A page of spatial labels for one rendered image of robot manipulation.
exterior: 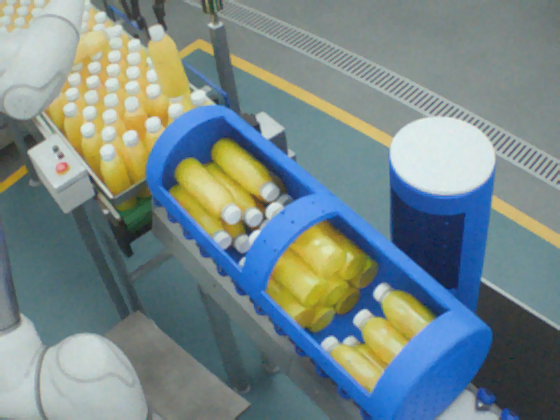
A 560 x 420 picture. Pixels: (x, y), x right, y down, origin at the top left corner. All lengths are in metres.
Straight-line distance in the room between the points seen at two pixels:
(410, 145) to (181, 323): 1.34
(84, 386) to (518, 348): 1.69
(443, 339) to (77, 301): 2.05
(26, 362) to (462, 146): 1.20
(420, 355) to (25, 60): 0.84
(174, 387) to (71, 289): 1.64
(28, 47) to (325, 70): 2.81
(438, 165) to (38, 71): 1.10
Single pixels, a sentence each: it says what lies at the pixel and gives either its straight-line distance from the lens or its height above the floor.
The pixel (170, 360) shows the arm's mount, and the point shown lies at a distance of 1.71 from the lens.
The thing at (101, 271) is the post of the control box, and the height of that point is 0.64.
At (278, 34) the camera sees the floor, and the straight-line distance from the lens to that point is 4.22.
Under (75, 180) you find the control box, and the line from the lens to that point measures 2.04.
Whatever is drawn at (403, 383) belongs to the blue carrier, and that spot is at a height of 1.20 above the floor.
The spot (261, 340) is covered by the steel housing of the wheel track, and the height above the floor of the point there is 0.86.
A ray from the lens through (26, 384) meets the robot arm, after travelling 1.49.
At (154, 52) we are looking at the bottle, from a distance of 1.91.
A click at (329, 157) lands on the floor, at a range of 3.46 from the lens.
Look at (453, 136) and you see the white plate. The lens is 2.04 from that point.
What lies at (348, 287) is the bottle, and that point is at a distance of 1.73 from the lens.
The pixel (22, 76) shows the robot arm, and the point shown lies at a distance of 1.21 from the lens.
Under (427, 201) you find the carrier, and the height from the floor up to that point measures 1.00.
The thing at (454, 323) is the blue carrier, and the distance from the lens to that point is 1.44.
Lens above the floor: 2.43
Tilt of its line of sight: 48 degrees down
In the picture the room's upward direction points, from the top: 10 degrees counter-clockwise
